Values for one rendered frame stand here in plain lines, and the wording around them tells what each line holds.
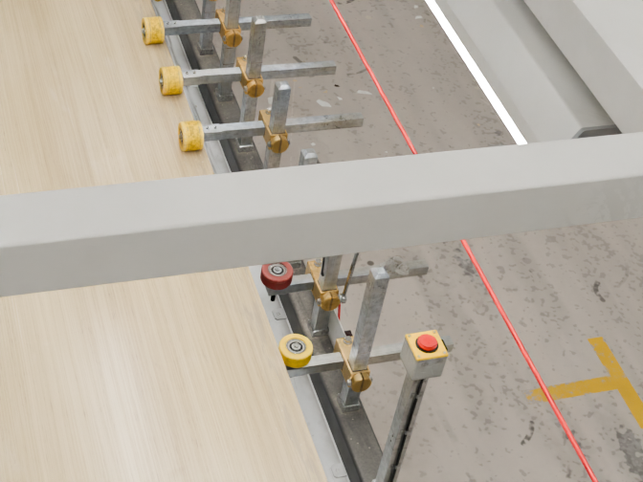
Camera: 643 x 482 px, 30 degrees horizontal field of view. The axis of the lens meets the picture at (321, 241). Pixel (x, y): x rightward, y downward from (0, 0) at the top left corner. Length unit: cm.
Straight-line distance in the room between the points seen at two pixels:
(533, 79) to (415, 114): 393
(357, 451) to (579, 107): 188
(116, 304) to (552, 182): 206
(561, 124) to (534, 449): 289
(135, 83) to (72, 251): 274
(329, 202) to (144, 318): 203
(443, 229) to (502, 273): 358
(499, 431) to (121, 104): 159
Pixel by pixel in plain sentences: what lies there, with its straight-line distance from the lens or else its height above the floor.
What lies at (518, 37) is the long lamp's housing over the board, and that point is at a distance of 120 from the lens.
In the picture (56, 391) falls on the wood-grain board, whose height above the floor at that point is 90.
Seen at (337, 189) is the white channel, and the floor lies 246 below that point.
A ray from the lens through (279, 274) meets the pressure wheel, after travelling 297.
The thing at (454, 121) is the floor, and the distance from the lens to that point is 510.
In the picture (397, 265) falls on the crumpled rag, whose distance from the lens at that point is 310.
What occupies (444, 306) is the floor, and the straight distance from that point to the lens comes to 428.
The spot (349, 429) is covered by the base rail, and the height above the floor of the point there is 70.
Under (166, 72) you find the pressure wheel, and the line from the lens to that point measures 344.
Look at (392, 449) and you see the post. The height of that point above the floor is 89.
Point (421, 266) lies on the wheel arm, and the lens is 314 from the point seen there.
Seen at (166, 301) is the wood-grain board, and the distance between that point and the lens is 289.
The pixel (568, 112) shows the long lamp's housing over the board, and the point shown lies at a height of 238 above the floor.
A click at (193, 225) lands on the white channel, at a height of 246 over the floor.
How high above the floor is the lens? 301
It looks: 43 degrees down
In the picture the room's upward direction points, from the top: 11 degrees clockwise
